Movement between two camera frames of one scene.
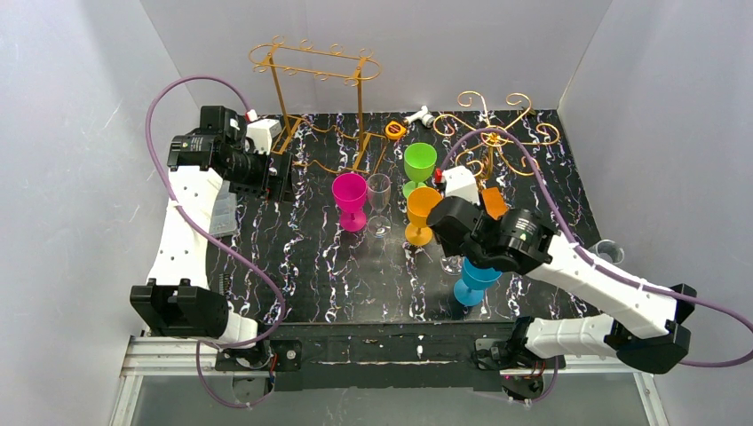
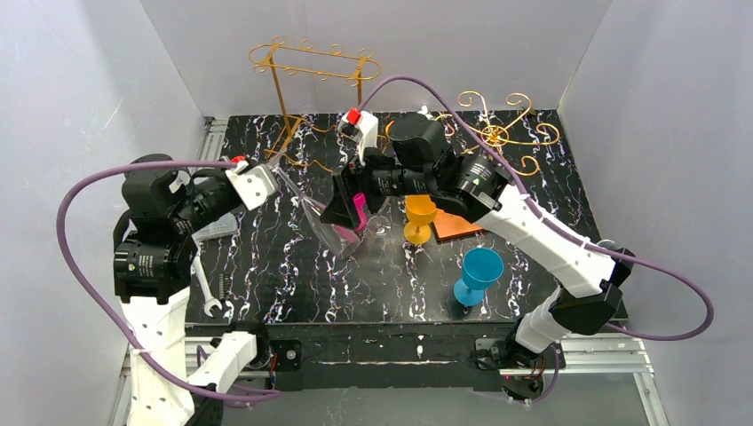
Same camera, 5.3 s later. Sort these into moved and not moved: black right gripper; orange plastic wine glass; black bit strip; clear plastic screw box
Moved: black right gripper
Not moved: clear plastic screw box; black bit strip; orange plastic wine glass
